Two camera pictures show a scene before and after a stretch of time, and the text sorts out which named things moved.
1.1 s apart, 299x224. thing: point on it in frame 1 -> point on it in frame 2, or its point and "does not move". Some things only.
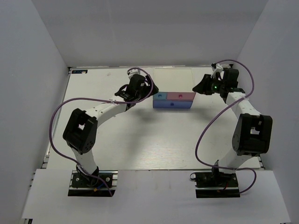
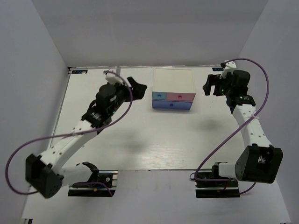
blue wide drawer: x=172 y=104 does not move
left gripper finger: x=155 y=88 -> x=138 y=90
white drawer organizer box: x=174 y=80 does not move
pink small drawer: x=180 y=95 does not move
